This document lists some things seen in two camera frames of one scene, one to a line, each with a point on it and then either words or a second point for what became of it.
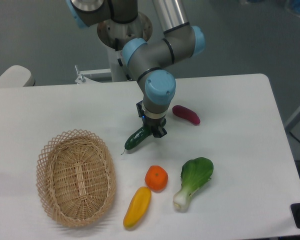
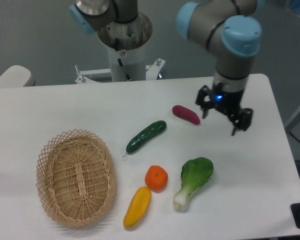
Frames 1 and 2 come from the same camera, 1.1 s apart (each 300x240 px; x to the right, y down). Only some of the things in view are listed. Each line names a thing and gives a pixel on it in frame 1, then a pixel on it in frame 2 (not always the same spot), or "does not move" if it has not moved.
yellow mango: (138, 207) does not move
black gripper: (154, 123) → (229, 102)
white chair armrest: (15, 76) does not move
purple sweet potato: (186, 113) does not move
